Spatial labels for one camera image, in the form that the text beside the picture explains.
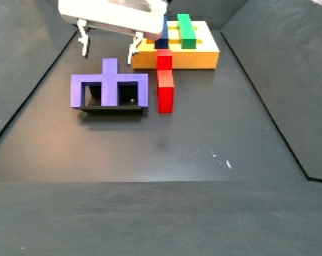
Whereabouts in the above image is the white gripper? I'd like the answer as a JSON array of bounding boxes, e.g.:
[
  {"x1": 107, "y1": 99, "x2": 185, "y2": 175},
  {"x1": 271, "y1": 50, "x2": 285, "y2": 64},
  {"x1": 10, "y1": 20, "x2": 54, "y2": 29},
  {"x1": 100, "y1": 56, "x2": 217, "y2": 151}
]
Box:
[{"x1": 59, "y1": 0, "x2": 169, "y2": 65}]

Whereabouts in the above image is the green long bar block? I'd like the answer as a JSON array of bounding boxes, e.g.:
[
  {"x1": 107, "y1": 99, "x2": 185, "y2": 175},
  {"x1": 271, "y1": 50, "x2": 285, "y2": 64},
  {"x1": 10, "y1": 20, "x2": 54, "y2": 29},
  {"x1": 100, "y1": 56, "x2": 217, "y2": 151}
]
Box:
[{"x1": 178, "y1": 14, "x2": 197, "y2": 49}]

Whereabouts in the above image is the red stepped block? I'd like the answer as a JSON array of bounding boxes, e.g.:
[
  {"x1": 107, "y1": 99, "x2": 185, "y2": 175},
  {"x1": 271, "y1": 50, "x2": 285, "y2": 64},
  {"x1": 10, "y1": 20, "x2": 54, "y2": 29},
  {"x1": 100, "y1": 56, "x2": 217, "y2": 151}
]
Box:
[{"x1": 157, "y1": 49, "x2": 175, "y2": 113}]

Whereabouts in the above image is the yellow slotted base board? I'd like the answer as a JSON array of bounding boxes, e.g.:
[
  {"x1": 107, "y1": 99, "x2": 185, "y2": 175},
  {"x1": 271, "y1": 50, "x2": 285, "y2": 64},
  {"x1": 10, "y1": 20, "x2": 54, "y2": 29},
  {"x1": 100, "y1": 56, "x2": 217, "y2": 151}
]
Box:
[{"x1": 133, "y1": 21, "x2": 221, "y2": 69}]

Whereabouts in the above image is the black angled fixture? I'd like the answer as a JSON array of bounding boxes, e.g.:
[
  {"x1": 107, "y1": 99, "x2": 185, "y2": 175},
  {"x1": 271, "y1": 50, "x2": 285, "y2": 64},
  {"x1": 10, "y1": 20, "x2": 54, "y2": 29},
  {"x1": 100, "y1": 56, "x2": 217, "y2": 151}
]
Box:
[{"x1": 80, "y1": 82, "x2": 149, "y2": 116}]

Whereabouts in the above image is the blue long bar block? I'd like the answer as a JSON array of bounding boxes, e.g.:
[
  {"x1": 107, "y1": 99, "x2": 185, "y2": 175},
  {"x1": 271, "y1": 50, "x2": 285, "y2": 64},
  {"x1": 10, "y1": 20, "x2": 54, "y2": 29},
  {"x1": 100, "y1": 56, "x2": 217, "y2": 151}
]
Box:
[{"x1": 155, "y1": 19, "x2": 170, "y2": 49}]

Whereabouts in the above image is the purple E-shaped block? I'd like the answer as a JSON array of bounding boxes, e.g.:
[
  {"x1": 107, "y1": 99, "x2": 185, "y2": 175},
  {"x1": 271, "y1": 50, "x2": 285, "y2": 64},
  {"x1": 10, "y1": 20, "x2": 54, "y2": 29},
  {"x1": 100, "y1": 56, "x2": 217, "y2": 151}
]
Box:
[{"x1": 71, "y1": 58, "x2": 150, "y2": 109}]

